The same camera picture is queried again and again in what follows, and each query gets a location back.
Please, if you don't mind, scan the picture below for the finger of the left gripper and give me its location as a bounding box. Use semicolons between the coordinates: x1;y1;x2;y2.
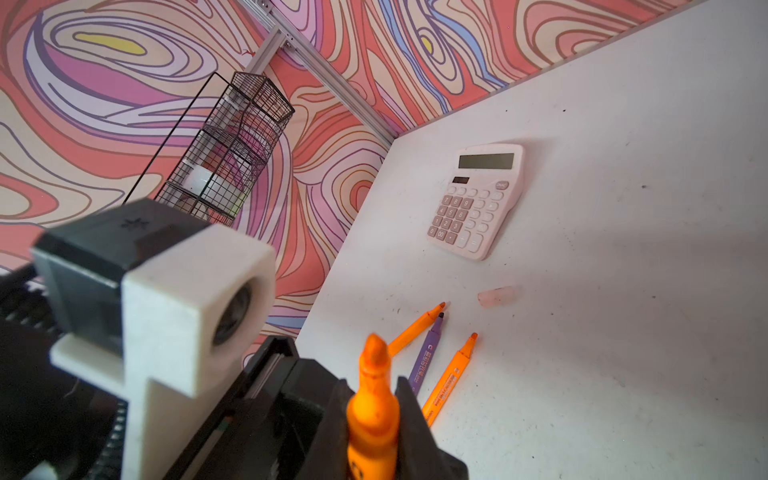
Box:
308;379;353;479
395;377;469;480

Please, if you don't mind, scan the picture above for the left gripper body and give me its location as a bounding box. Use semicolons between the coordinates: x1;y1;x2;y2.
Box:
165;336;336;479

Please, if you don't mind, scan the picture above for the orange marker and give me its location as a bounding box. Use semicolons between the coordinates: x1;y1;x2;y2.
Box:
388;302;446;357
346;334;400;480
422;332;478;427

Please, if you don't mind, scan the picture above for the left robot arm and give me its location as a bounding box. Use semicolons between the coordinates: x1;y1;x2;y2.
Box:
1;265;469;479

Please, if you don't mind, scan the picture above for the purple marker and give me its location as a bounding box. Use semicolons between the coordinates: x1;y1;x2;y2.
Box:
408;312;445;396

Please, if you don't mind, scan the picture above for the pink calculator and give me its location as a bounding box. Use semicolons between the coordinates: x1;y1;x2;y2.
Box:
427;143;525;261

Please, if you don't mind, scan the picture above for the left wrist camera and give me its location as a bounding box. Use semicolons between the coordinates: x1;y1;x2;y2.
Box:
32;199;276;479

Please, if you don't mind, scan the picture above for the black wire basket left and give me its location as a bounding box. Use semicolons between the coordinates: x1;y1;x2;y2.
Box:
122;72;295;227

